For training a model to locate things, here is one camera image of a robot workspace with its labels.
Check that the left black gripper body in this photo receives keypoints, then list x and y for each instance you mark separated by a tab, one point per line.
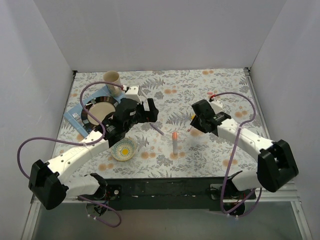
144	112

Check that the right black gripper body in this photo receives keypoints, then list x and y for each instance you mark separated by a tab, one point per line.
198	123

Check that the purple pen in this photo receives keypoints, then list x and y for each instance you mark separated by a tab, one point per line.
157	129

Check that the orange pen cap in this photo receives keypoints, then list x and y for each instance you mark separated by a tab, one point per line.
174	136

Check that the grey orange highlighter pen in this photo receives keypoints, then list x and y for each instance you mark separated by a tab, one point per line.
175	147

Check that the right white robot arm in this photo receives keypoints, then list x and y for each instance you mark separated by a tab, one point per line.
276	165

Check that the beige mug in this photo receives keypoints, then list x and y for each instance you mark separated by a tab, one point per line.
112	78

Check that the dark rimmed beige plate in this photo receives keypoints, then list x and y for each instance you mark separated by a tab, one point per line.
100	107

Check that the floral tablecloth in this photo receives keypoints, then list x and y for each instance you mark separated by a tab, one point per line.
199	154

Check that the patterned bowl yellow centre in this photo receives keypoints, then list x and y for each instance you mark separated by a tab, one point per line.
124	150

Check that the silver fork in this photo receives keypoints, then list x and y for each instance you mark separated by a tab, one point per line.
77	118

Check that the blue tiled placemat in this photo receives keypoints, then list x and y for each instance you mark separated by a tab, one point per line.
78	109

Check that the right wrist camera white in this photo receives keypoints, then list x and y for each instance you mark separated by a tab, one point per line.
216	105

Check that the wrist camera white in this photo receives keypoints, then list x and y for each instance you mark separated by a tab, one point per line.
133	92
216	105

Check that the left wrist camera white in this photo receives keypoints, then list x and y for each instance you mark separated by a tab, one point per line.
133	92

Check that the black base frame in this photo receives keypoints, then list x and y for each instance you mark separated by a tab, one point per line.
161	193

